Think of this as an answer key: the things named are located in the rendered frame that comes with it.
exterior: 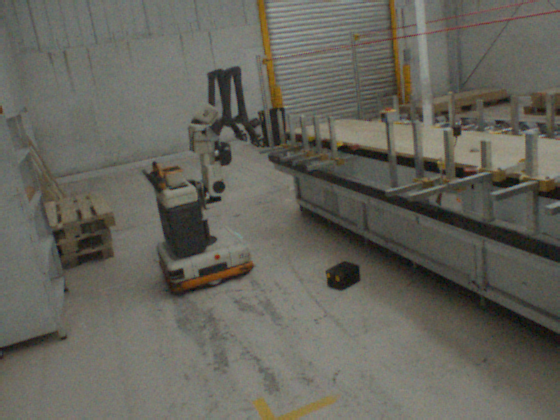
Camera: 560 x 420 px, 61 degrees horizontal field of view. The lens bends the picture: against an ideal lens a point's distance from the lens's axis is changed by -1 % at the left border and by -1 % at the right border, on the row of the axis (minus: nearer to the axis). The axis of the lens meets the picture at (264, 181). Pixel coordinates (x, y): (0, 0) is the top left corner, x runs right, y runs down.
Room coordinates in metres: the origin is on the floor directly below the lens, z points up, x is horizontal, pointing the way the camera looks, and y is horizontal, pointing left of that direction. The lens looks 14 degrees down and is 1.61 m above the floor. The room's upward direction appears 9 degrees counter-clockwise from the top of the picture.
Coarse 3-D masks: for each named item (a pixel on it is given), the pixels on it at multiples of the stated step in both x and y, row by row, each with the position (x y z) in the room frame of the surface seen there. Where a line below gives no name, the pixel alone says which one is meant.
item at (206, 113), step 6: (204, 102) 3.75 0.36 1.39; (198, 108) 3.76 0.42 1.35; (204, 108) 3.67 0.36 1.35; (210, 108) 3.69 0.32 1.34; (216, 108) 3.72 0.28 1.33; (198, 114) 3.67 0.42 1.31; (204, 114) 3.67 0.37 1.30; (210, 114) 3.68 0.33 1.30; (216, 114) 3.70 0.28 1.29; (204, 120) 3.67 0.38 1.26; (210, 120) 3.68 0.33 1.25
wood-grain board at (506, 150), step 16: (320, 128) 4.75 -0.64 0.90; (336, 128) 4.59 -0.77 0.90; (352, 128) 4.44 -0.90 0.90; (368, 128) 4.30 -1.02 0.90; (384, 128) 4.17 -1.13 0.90; (400, 128) 4.05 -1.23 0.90; (432, 128) 3.82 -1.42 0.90; (368, 144) 3.56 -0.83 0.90; (384, 144) 3.47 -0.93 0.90; (400, 144) 3.38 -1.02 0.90; (432, 144) 3.22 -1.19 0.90; (464, 144) 3.07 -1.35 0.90; (496, 144) 2.93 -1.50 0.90; (512, 144) 2.86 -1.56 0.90; (544, 144) 2.74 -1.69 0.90; (432, 160) 2.84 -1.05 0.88; (464, 160) 2.66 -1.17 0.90; (480, 160) 2.61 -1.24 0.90; (496, 160) 2.55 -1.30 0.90; (512, 160) 2.50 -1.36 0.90; (544, 160) 2.41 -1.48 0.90; (512, 176) 2.28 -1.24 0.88
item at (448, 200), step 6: (444, 192) 2.45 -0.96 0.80; (432, 198) 2.55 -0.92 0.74; (444, 198) 2.45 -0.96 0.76; (450, 198) 2.41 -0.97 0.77; (432, 204) 2.55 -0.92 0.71; (444, 204) 2.46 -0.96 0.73; (450, 204) 2.41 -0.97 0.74; (456, 204) 2.37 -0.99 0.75; (450, 210) 2.42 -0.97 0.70; (456, 210) 2.37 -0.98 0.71
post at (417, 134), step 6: (414, 126) 2.66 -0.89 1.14; (420, 126) 2.66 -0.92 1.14; (414, 132) 2.67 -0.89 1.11; (420, 132) 2.66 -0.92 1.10; (414, 138) 2.67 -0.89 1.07; (420, 138) 2.66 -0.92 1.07; (414, 144) 2.67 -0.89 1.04; (420, 144) 2.66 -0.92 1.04; (414, 150) 2.68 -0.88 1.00; (420, 150) 2.65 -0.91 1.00; (420, 156) 2.65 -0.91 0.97; (420, 162) 2.65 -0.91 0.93; (420, 168) 2.65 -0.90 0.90; (420, 174) 2.65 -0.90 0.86
